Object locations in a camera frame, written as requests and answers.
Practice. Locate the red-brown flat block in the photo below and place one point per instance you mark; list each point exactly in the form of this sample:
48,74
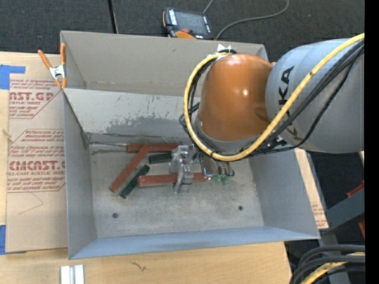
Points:
130,168
157,180
157,147

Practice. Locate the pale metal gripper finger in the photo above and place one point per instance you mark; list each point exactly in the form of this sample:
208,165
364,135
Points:
186,182
178,185

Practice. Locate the dark green flat block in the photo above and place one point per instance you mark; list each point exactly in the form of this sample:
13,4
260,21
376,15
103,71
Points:
134,182
160,158

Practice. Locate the grey metal bin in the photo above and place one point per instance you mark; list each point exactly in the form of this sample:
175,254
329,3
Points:
177,211

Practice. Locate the brown cardboard board, red print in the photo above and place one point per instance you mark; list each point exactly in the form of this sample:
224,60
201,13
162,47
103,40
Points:
35,211

